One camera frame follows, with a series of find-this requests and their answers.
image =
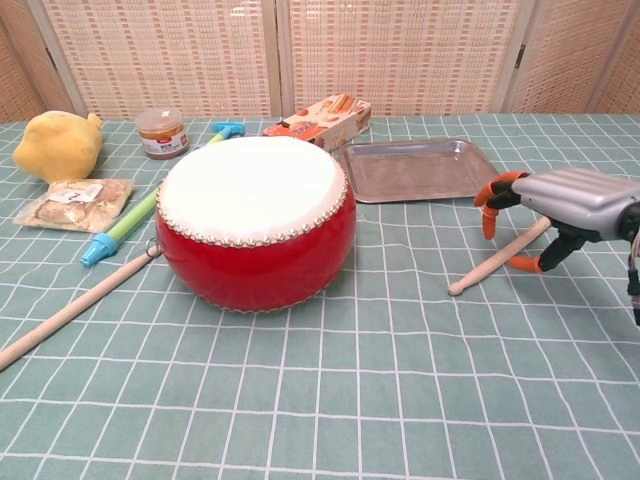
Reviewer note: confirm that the red drum white skin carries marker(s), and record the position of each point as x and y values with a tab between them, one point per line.
250	270

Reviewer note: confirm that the yellow plush toy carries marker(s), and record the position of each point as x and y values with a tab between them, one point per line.
55	145

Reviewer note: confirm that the green blue water squirter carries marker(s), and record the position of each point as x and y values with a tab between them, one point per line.
125	222

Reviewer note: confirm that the green checked tablecloth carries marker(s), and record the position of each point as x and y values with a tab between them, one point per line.
350	400

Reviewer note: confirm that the short wooden drumstick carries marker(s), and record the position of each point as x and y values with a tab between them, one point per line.
480	274

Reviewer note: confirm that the clear jar brown contents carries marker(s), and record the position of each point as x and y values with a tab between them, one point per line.
162	135

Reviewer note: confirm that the bamboo folding screen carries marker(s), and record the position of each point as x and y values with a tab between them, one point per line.
175	50

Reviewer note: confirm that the clear snack packet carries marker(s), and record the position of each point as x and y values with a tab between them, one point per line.
75	205

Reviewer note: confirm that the long wooden drumstick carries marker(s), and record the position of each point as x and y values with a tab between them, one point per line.
75	310

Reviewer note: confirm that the orange biscuit box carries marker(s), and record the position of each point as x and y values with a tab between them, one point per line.
330	125

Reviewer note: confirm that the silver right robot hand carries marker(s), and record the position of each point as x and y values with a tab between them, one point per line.
575	192

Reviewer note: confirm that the stainless steel tray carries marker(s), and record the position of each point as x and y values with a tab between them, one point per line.
415	170

